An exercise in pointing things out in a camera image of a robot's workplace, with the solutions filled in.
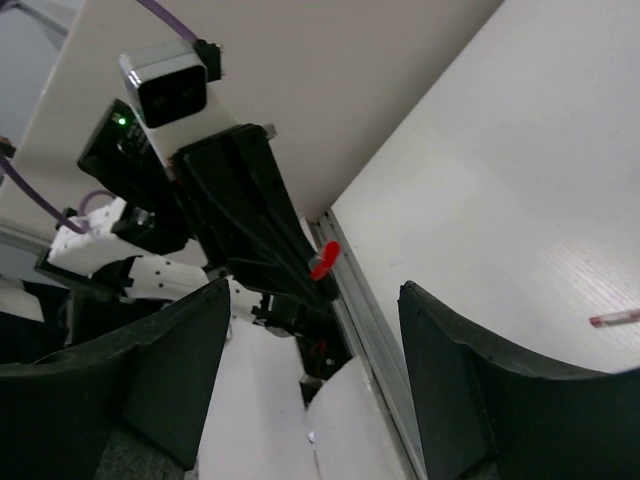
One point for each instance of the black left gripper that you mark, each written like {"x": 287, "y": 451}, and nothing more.
{"x": 232, "y": 189}

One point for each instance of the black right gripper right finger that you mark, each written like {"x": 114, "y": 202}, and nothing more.
{"x": 488, "y": 408}

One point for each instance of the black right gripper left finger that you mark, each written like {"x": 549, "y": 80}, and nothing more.
{"x": 129, "y": 404}

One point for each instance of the red pen cap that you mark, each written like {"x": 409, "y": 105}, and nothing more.
{"x": 322, "y": 263}

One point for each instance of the red pen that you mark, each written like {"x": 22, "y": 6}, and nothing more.
{"x": 615, "y": 319}

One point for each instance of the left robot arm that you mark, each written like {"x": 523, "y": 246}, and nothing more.
{"x": 143, "y": 243}

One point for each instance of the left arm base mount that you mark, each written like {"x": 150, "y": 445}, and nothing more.
{"x": 318, "y": 336}

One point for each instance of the aluminium front rail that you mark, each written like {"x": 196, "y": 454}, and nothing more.
{"x": 369, "y": 334}

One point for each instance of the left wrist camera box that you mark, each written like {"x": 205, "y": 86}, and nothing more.
{"x": 168, "y": 91}

